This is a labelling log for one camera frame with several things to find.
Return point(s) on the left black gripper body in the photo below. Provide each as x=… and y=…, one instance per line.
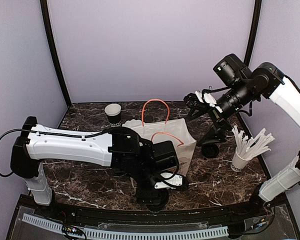
x=143, y=197

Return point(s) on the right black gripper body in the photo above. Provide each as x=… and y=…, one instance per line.
x=218, y=119

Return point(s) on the stack of black lids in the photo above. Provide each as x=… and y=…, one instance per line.
x=210, y=150

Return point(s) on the kraft paper bag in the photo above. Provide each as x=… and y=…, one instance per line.
x=168, y=130

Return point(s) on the stack of paper cups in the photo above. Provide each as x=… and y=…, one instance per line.
x=113, y=113

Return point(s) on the black paper coffee cup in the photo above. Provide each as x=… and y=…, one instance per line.
x=156, y=207

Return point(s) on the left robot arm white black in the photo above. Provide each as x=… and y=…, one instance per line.
x=122, y=148

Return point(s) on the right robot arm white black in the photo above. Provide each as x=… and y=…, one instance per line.
x=269, y=116

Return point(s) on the bundle of wrapped straws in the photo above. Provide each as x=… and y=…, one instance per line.
x=247, y=147

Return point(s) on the white cup holding straws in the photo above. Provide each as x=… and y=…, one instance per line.
x=238, y=162

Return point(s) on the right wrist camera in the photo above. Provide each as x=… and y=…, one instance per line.
x=201, y=101

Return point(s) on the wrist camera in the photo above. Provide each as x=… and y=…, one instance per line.
x=201, y=101
x=169, y=180

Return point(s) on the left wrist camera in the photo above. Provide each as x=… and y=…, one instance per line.
x=169, y=180

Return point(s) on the white cable duct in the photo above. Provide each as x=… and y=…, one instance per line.
x=88, y=233

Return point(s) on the black front rail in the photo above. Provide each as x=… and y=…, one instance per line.
x=71, y=214

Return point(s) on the right black frame post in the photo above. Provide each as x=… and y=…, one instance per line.
x=253, y=31

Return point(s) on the black frame post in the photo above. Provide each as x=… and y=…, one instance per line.
x=53, y=52
x=253, y=31

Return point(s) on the left black frame post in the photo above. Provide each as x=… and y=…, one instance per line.
x=53, y=52

